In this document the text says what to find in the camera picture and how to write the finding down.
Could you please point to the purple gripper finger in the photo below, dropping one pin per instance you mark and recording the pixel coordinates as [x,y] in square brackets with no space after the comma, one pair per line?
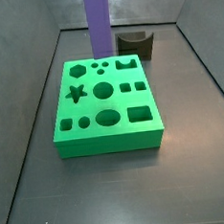
[97,16]

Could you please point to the dark grey arch object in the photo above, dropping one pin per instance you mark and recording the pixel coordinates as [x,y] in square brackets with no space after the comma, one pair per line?
[137,43]

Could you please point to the green shape sorter block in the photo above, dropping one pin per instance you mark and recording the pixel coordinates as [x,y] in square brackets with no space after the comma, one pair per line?
[105,105]

